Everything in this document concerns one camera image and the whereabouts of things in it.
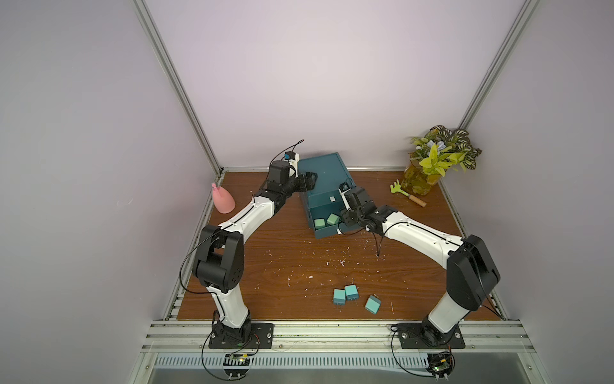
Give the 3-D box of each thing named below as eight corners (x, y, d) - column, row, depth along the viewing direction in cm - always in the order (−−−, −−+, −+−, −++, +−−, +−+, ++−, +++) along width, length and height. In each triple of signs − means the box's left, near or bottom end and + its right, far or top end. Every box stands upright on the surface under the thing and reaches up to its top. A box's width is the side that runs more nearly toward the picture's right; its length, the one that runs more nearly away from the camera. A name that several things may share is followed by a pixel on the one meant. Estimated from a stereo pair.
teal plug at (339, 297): (333, 305, 80) (334, 303, 79) (333, 290, 84) (333, 289, 82) (346, 305, 80) (346, 303, 79) (344, 290, 83) (345, 289, 82)
